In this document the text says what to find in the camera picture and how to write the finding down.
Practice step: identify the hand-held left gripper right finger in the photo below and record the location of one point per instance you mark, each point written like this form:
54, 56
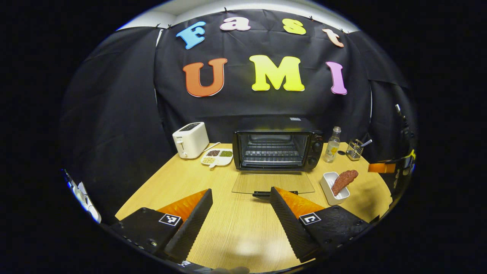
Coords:
291, 228

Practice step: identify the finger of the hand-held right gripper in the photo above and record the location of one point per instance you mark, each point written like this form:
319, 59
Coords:
380, 168

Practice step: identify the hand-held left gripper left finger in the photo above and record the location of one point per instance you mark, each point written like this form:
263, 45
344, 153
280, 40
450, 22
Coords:
190, 228

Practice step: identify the brown sausage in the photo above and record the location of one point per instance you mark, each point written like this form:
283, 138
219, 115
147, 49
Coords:
343, 180

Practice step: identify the black electric oven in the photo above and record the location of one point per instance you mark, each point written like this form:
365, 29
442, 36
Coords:
274, 152

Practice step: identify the metal spoon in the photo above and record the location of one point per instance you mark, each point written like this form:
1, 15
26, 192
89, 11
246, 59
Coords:
366, 143

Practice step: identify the clear glass bottle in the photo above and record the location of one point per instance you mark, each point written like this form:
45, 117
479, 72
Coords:
332, 148

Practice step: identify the white rectangular dish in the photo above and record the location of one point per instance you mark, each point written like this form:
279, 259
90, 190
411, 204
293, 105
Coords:
328, 182

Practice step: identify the white divided dish with beans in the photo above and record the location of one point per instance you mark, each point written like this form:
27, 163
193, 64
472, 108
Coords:
217, 156

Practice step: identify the white toaster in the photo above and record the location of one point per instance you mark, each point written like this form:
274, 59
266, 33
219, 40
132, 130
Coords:
190, 140

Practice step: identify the white and blue equipment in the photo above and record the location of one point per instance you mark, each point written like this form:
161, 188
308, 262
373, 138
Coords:
85, 199

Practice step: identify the black backdrop cloth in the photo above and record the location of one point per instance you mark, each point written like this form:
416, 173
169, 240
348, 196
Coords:
114, 114

